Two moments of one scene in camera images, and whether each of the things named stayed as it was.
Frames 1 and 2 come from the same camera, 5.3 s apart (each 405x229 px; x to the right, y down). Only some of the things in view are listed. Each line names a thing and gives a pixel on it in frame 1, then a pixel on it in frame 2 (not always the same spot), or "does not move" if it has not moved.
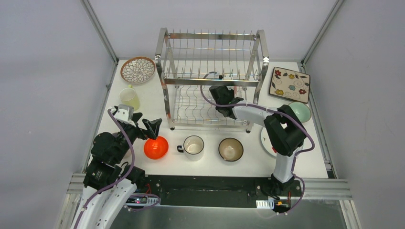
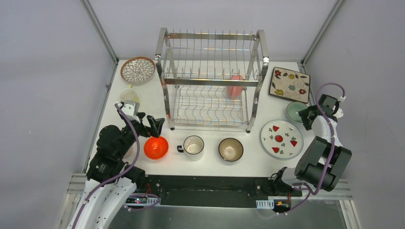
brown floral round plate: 137,69 does not move
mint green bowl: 302,110 does not move
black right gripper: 230,90 -> 304,113
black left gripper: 141,126 does not move
